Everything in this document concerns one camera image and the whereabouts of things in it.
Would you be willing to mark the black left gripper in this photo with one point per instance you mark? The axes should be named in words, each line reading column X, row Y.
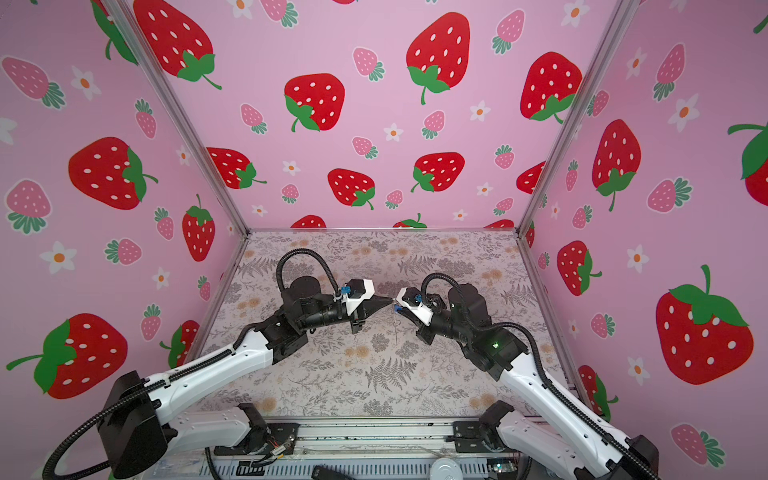
column 370, row 306

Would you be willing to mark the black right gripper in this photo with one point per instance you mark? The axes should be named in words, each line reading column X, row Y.
column 422, row 333

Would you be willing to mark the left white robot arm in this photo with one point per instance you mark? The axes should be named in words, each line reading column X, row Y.
column 150, row 417

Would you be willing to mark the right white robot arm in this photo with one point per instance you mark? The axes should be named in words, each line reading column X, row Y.
column 576, row 443

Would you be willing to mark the white round disc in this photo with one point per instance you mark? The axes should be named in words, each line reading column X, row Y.
column 445, row 469

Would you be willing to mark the black device on base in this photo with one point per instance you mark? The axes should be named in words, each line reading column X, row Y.
column 320, row 472

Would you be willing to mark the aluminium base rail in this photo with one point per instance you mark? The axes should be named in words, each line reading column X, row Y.
column 397, row 448

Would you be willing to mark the silver frame post left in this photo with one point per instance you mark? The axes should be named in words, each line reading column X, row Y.
column 129, row 28

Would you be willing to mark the silver frame post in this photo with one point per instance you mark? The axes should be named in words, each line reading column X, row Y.
column 616, row 28
column 129, row 28

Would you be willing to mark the silver frame post right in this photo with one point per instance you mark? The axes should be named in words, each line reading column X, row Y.
column 616, row 28

